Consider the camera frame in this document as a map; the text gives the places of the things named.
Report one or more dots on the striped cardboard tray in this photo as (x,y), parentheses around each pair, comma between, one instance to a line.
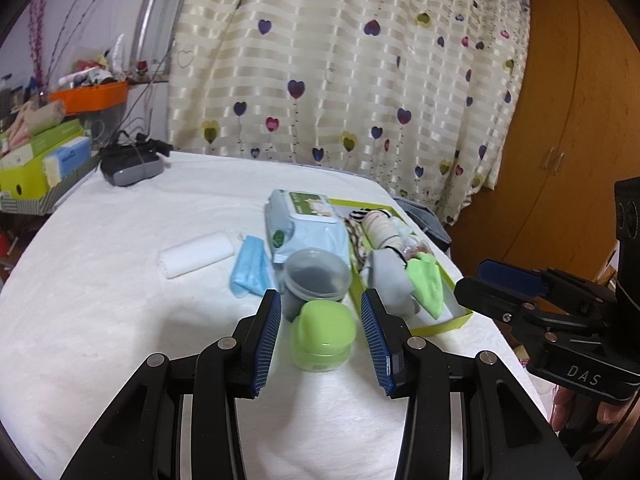
(60,190)

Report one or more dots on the yellow-green cardboard box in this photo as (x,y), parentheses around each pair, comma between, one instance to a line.
(440,327)

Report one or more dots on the blue face mask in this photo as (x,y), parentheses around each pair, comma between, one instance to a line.
(250,265)

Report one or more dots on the heart print curtain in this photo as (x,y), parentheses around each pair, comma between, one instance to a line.
(350,60)

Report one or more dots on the pink patterned roll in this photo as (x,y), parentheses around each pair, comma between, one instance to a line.
(37,120)

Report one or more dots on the wet wipes pack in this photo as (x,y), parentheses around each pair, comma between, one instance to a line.
(300,230)

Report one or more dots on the green rabbit print sock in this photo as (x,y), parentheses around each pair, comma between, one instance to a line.
(356,240)

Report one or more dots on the blue tissue pack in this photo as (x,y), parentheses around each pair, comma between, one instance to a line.
(67,157)

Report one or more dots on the grey cloth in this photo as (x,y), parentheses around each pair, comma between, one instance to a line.
(425,220)

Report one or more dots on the wooden wardrobe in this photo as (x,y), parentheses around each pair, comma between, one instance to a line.
(565,110)

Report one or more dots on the orange tray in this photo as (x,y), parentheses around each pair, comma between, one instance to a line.
(90,97)

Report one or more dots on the neon green cloth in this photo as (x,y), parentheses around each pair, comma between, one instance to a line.
(427,285)

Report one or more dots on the grey sock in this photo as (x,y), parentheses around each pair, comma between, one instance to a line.
(390,280)

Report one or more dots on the green file box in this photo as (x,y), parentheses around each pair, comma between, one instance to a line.
(22,182)

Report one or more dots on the clear plastic jar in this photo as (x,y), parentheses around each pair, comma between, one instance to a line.
(315,275)

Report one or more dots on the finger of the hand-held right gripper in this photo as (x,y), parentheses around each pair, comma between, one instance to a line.
(500,302)
(510,277)

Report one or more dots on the pink decorative branches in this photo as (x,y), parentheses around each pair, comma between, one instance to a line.
(42,35)

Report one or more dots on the clear plastic bag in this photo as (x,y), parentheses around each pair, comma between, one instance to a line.
(417,250)

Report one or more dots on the black grey headset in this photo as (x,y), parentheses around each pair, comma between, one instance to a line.
(130,172)

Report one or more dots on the light green flat box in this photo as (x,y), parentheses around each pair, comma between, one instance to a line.
(55,137)

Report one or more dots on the white rolled cloth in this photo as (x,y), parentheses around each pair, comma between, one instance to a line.
(197,255)

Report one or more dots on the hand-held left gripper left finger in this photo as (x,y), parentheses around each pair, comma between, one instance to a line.
(265,345)

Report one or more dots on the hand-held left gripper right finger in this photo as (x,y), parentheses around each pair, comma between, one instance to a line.
(375,340)

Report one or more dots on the window frame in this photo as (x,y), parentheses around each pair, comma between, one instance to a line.
(160,10)

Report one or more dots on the green lidded jar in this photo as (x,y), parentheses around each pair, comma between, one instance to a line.
(322,330)

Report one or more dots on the cream sock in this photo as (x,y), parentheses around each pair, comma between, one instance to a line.
(380,227)

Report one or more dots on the person's right hand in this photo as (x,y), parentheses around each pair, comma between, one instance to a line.
(562,410)

